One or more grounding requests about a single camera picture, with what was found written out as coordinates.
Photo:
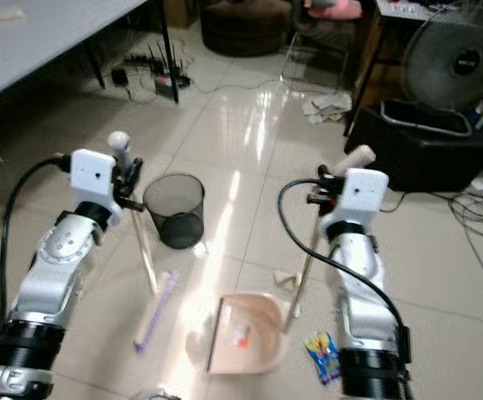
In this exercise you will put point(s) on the large black box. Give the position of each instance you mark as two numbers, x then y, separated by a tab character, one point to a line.
408	154

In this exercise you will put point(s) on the pink cushion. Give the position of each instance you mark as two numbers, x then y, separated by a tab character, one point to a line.
336	8

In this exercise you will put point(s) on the black power adapter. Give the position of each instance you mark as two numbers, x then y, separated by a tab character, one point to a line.
120	77

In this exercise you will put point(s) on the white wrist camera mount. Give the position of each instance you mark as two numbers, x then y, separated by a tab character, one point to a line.
365	196
92	177

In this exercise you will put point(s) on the small white object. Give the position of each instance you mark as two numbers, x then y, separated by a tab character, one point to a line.
27	13

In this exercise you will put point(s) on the dark brown pouf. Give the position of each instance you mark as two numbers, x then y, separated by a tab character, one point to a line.
246	29

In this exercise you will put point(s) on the purple broom with white knob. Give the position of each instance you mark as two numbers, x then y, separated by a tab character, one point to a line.
118	140

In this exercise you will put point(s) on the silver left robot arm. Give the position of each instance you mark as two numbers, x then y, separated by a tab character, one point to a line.
54	275

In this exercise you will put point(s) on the grey table with black legs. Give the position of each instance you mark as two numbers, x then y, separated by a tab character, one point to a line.
42	42

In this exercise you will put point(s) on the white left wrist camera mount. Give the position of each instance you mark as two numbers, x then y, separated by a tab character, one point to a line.
92	177

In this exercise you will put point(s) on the black mesh wastebasket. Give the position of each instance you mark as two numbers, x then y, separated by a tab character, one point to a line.
175	208

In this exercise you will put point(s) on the crumpled beige paper scrap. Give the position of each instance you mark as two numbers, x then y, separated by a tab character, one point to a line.
286	280

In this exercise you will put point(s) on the blue snack wrapper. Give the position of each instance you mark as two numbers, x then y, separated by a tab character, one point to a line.
322	358

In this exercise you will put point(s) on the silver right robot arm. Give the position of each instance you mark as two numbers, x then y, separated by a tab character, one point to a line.
362	292

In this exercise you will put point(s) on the crumpled grey newspaper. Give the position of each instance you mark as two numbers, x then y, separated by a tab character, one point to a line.
329	107

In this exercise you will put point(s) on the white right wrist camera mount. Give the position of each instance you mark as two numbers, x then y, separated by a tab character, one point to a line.
365	196

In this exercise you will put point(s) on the grey floor fan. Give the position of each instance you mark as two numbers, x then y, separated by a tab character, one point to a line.
468	60

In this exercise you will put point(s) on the black router with antennas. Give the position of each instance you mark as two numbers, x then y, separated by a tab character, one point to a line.
168	81

